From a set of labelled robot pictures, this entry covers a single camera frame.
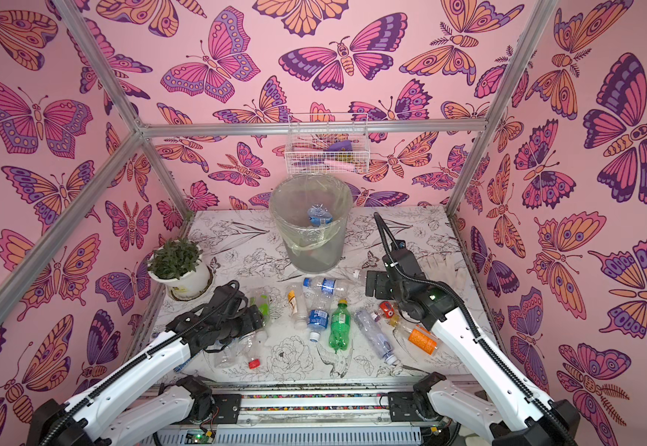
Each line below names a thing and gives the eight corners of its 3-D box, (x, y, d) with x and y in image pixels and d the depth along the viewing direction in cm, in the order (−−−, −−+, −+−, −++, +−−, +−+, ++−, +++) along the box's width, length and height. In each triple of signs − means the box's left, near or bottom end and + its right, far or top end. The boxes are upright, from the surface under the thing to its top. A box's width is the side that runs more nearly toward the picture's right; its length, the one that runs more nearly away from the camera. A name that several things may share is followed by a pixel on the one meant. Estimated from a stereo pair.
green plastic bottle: (329, 352, 84) (329, 348, 81) (329, 304, 94) (329, 298, 91) (350, 352, 84) (351, 348, 81) (348, 304, 94) (349, 298, 91)
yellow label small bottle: (293, 331, 89) (291, 325, 85) (286, 294, 98) (284, 286, 94) (310, 327, 90) (309, 320, 86) (301, 290, 99) (300, 282, 95)
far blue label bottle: (302, 294, 97) (300, 286, 93) (307, 279, 101) (306, 271, 97) (343, 305, 95) (343, 297, 90) (347, 289, 98) (348, 281, 94)
